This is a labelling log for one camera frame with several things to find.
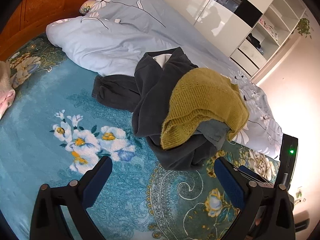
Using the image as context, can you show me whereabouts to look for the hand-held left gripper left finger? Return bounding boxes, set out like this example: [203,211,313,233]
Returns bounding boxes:
[29,156,113,240]

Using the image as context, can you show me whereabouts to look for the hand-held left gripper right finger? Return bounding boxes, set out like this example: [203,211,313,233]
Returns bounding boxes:
[214,157,296,240]

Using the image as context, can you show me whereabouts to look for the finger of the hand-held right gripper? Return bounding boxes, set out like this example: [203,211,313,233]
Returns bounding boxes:
[239,165,275,186]

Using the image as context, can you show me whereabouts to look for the mustard knit sweater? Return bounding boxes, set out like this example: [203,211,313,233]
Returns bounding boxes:
[160,67,250,150]

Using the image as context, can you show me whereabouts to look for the pile of grey dark clothes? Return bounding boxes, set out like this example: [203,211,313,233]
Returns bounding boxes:
[196,119,230,146]

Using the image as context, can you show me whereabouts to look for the dark clothes on shelf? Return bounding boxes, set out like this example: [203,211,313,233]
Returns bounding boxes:
[246,33,262,49]

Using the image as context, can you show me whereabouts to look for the teal floral blanket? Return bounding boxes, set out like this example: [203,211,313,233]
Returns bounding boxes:
[0,34,280,240]

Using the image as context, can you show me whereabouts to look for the dark grey pants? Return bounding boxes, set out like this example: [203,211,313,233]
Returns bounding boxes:
[91,75,140,110]

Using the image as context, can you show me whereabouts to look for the dark grey hoodie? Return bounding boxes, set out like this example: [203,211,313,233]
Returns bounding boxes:
[132,47,220,172]

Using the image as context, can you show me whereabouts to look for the pink folded cloth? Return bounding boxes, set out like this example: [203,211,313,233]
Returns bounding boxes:
[0,60,16,119]

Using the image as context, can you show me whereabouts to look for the green hanging plant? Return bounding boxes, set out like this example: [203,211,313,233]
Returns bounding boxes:
[296,18,313,39]

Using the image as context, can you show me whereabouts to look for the floral cloth on shelf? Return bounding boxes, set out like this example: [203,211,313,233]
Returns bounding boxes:
[258,19,278,40]

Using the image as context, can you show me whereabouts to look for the light blue floral duvet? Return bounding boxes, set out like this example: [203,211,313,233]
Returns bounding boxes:
[46,0,283,162]

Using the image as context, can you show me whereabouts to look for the white glossy wardrobe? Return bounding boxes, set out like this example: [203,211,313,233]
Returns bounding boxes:
[124,0,307,80]

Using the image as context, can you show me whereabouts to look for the floral pillow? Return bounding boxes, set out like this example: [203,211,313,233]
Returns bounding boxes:
[79,0,105,16]

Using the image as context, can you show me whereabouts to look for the wooden headboard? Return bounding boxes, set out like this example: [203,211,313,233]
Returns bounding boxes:
[0,0,100,61]

